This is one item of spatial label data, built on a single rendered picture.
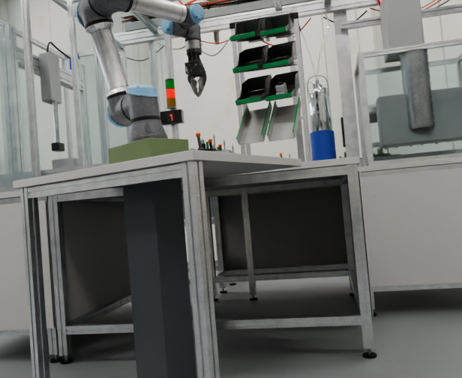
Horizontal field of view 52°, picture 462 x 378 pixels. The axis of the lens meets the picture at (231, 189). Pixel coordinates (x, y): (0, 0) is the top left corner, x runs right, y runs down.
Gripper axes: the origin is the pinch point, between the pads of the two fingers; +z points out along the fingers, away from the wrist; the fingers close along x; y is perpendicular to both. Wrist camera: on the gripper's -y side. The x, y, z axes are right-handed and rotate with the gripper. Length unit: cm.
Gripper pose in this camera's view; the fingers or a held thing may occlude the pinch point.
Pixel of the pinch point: (198, 94)
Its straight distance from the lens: 230.9
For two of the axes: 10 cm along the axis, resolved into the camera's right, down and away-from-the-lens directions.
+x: 9.8, -0.9, -2.0
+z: 0.8, 10.0, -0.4
